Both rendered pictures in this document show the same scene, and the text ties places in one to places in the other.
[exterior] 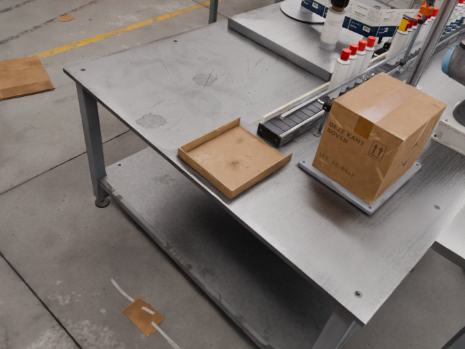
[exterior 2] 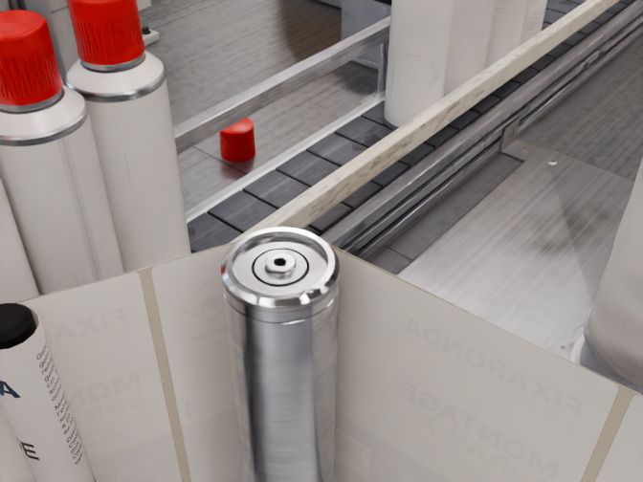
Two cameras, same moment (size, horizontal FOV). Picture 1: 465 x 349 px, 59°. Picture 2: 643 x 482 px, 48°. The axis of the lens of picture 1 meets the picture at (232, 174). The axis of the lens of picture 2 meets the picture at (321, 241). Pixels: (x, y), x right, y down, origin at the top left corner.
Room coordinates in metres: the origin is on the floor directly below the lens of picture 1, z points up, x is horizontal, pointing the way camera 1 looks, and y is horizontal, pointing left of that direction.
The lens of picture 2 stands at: (2.26, -0.55, 1.22)
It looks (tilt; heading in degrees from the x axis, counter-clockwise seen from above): 40 degrees down; 181
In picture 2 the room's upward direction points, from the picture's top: 1 degrees clockwise
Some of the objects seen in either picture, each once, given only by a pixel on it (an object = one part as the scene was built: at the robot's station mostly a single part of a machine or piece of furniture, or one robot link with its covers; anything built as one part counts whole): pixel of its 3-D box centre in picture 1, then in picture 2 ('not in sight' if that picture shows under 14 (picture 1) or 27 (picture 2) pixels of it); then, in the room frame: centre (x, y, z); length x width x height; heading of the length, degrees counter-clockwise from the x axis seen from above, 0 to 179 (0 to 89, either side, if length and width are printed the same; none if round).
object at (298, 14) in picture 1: (306, 11); not in sight; (2.38, -0.27, 0.89); 0.31 x 0.31 x 0.01
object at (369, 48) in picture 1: (364, 59); (422, 11); (1.68, -0.48, 0.98); 0.05 x 0.05 x 0.20
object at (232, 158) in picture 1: (235, 154); not in sight; (1.09, 0.00, 0.85); 0.30 x 0.26 x 0.04; 141
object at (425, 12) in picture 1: (407, 37); not in sight; (1.84, -0.67, 1.05); 0.10 x 0.04 x 0.33; 51
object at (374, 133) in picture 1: (376, 136); not in sight; (1.14, -0.45, 0.99); 0.30 x 0.24 x 0.27; 142
